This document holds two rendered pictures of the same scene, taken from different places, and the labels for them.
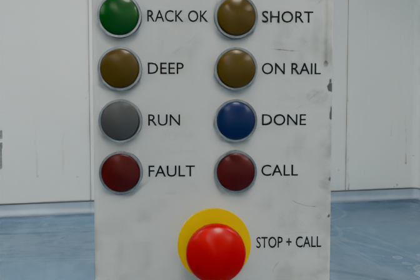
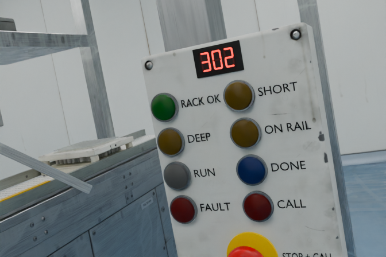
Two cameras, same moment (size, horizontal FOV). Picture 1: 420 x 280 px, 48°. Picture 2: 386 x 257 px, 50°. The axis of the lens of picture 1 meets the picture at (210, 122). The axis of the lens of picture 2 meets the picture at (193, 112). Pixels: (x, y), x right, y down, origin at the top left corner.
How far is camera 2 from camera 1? 18 cm
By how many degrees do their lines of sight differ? 27
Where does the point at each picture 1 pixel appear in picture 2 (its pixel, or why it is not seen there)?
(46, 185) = not seen: hidden behind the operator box
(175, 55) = (203, 128)
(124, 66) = (171, 141)
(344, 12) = not seen: outside the picture
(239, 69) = (245, 134)
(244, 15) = (242, 95)
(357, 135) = not seen: outside the picture
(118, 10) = (161, 105)
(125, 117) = (178, 174)
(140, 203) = (199, 229)
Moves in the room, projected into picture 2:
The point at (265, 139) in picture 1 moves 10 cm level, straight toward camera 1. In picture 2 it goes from (277, 181) to (227, 222)
